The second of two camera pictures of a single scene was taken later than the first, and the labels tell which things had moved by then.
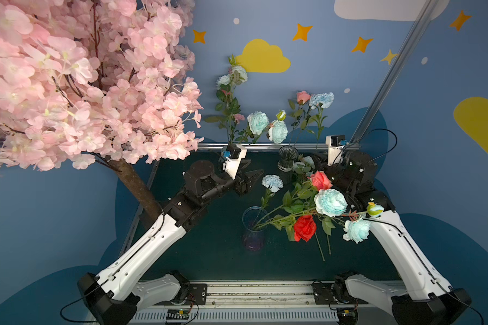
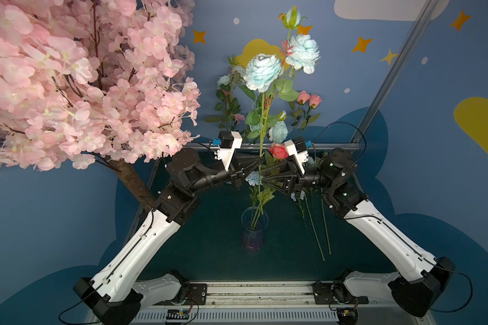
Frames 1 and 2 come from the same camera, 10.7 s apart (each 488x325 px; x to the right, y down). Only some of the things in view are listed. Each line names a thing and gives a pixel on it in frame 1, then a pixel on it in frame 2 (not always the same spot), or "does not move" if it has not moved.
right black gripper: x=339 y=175 to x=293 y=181
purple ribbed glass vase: x=255 y=221 does not move
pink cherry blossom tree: x=78 y=82 does not move
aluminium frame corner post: x=419 y=26 does not move
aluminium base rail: x=263 y=303 does not move
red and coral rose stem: x=304 y=224 to x=279 y=152
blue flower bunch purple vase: x=333 y=202 to x=272 y=76
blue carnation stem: x=320 y=101 to x=298 y=198
